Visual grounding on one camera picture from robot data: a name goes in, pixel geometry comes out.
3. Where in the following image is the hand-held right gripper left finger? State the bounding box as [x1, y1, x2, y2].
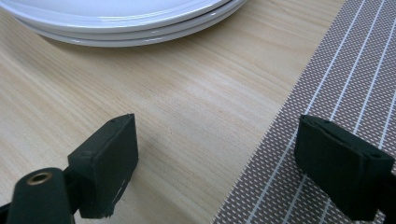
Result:
[66, 113, 139, 219]

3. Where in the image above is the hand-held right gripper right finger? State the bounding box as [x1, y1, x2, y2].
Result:
[293, 114, 396, 222]

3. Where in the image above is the brown woven striped placemat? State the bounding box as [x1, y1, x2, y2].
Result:
[211, 0, 396, 224]

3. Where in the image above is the white plate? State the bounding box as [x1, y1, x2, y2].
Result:
[13, 0, 246, 41]
[22, 0, 250, 49]
[0, 0, 233, 35]

